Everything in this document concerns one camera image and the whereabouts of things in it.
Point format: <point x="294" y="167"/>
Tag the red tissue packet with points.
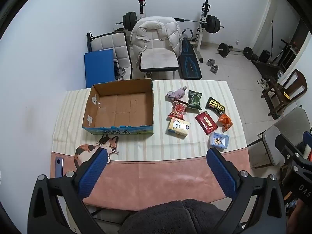
<point x="206" y="123"/>

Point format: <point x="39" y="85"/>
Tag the white down jacket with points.
<point x="151" y="28"/>

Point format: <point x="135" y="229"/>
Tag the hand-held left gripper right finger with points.
<point x="221" y="173"/>

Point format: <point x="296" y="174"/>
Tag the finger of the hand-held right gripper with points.
<point x="307" y="140"/>
<point x="292" y="154"/>

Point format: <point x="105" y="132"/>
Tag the blue board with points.
<point x="98" y="67"/>

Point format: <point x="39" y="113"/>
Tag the cardboard box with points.
<point x="121" y="107"/>

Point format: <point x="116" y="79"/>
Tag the white yellow tissue pack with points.
<point x="179" y="128"/>

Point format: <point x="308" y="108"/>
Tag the orange snack packet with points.
<point x="224" y="121"/>

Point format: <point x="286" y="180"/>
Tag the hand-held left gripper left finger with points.
<point x="93" y="173"/>

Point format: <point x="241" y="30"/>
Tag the white padded chair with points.
<point x="158" y="58"/>

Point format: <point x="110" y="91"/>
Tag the dark fleece garment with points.
<point x="180" y="217"/>

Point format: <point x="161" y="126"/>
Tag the barbell with black plates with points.
<point x="212" y="24"/>

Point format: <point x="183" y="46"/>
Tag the grey smartphone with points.
<point x="59" y="167"/>

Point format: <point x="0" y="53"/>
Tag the person's right forearm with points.
<point x="301" y="218"/>

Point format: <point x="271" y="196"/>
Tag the white quilted chair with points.
<point x="112" y="42"/>

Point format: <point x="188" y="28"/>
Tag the striped cat print tablecloth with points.
<point x="158" y="170"/>

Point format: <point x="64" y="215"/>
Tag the dark wooden chair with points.
<point x="280" y="95"/>

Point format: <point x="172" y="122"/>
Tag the black weight bench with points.
<point x="190" y="64"/>

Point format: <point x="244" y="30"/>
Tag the dark low shelf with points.
<point x="270" y="65"/>

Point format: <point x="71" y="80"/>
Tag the black wipes packet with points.
<point x="215" y="105"/>

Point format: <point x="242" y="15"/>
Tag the blue tissue pack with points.
<point x="219" y="140"/>

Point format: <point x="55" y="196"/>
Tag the white shoes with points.
<point x="263" y="82"/>

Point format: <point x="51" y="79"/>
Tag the small barbell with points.
<point x="247" y="53"/>

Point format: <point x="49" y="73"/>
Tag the green snack packet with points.
<point x="195" y="99"/>

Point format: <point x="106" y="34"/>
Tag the red snack packet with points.
<point x="178" y="110"/>

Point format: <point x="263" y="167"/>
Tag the chrome dumbbell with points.
<point x="210" y="62"/>
<point x="214" y="69"/>

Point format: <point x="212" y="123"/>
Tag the grey cushioned chair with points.
<point x="280" y="136"/>

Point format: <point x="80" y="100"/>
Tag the purple plush toy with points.
<point x="176" y="93"/>

